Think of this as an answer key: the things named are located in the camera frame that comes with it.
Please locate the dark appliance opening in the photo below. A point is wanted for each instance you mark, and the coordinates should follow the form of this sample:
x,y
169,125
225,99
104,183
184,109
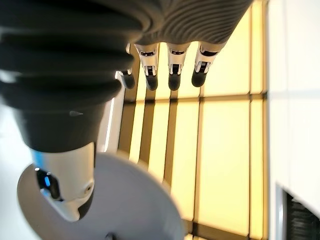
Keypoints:
x,y
303,221

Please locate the white round plate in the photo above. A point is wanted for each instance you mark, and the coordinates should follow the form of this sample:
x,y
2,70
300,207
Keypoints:
x,y
130,200

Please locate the yellow backlit panel brown frame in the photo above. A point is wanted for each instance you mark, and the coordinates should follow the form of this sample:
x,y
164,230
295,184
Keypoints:
x,y
225,150

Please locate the white cabinet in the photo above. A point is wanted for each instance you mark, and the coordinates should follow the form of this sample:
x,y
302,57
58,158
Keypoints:
x,y
295,112

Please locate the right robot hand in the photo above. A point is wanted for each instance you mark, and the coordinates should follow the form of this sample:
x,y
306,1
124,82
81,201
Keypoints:
x,y
62,75

